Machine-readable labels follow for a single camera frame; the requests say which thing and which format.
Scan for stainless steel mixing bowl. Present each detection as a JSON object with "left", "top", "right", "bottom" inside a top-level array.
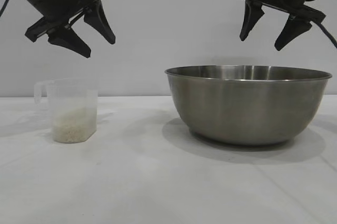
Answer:
[{"left": 164, "top": 64, "right": 333, "bottom": 146}]

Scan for clear plastic measuring cup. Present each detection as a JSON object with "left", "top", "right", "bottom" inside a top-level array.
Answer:
[{"left": 33, "top": 77, "right": 99, "bottom": 144}]

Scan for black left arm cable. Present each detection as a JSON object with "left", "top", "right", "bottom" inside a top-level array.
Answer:
[{"left": 0, "top": 0, "right": 14, "bottom": 18}]

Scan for white rice grains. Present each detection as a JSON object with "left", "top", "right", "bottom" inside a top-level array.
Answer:
[{"left": 52, "top": 106, "right": 97, "bottom": 144}]

